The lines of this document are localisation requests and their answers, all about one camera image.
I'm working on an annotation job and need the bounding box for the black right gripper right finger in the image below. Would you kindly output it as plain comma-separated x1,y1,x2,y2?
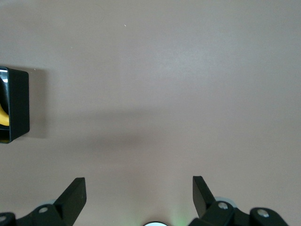
188,175,291,226

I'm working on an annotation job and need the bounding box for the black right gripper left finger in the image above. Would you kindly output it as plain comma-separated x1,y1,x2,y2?
0,177,87,226

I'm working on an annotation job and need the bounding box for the yellow banana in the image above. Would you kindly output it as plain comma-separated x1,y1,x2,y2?
0,103,10,127

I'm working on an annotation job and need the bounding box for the black plastic box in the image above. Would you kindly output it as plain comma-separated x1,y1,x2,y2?
0,66,31,145

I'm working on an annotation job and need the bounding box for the brown table mat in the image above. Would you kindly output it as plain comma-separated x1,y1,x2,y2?
0,0,301,226

